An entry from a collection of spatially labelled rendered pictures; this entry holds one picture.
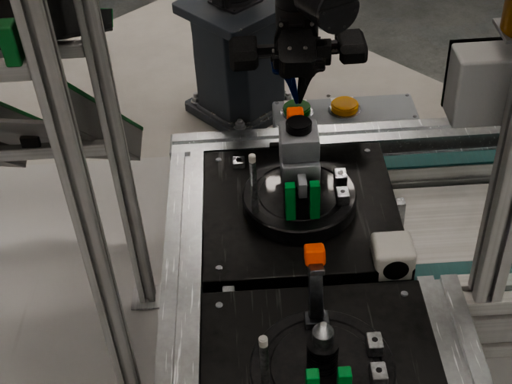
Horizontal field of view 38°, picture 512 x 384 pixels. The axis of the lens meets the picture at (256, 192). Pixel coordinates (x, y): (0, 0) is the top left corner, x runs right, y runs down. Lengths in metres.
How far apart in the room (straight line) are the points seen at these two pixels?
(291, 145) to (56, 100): 0.34
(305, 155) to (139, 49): 0.72
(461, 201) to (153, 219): 0.43
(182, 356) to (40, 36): 0.38
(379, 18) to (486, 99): 2.76
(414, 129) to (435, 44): 2.19
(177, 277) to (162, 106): 0.52
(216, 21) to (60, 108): 0.59
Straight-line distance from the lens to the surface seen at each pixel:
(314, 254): 0.71
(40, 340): 0.96
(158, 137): 1.23
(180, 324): 0.81
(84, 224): 0.64
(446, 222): 0.98
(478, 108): 0.70
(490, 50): 0.69
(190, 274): 0.85
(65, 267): 1.04
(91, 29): 0.73
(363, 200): 0.92
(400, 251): 0.83
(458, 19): 3.47
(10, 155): 0.83
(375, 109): 1.10
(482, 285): 0.81
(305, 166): 0.83
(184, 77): 1.38
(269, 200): 0.89
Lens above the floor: 1.57
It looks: 40 degrees down
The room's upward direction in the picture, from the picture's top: 3 degrees counter-clockwise
